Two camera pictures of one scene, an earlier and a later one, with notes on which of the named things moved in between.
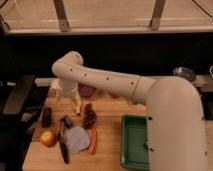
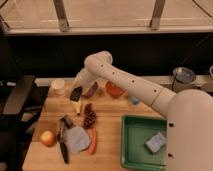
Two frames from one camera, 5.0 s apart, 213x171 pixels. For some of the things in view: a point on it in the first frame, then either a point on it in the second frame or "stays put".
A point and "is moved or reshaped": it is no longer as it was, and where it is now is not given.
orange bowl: [115, 94] stays put
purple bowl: [86, 90] stays put
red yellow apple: [48, 138] stays put
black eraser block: [47, 115] is moved or reshaped
